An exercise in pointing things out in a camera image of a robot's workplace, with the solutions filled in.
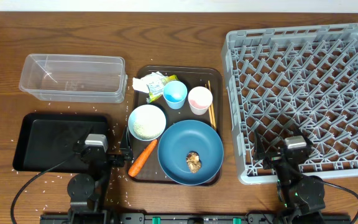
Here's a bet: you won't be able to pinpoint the left wooden chopstick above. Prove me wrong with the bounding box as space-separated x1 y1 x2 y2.
204 83 216 130

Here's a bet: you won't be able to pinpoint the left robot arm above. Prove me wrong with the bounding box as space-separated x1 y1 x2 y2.
66 127 133 224

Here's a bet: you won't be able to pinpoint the brown serving tray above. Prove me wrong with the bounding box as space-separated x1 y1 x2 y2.
133 65 224 186

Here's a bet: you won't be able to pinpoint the yellow green snack wrapper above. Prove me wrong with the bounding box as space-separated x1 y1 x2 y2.
147 73 178 103

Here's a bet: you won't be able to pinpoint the grey dishwasher rack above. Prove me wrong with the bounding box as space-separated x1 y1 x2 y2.
221 23 358 185

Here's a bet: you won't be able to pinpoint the light blue cup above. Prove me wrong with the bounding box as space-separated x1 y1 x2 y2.
163 81 188 110

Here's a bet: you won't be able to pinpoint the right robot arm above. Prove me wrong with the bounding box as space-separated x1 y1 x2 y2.
253 128 325 223

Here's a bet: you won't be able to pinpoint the light blue rice bowl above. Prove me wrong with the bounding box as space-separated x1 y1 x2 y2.
128 105 167 141

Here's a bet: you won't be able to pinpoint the blue plate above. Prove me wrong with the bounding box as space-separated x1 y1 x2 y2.
158 120 224 185

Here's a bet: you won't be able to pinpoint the brown food scrap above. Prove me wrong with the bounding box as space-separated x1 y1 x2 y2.
186 152 201 173

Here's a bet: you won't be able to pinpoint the white paper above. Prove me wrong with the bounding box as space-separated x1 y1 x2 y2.
132 72 165 93

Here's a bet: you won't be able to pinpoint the black plastic tray bin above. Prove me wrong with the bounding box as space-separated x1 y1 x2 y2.
12 113 108 172

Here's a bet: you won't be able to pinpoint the pink cup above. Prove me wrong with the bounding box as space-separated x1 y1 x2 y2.
188 86 213 115

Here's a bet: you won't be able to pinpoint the orange carrot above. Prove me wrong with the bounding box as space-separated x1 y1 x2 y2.
128 139 158 177

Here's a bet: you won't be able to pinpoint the right wooden chopstick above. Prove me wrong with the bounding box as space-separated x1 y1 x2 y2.
207 80 217 131

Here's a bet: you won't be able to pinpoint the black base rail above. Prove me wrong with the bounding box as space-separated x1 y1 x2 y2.
40 212 352 224

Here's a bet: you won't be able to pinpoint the wooden chopstick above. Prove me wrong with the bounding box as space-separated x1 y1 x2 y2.
204 83 216 130
207 80 217 131

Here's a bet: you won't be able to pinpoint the clear plastic bin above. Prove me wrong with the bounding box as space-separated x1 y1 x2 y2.
19 54 127 103

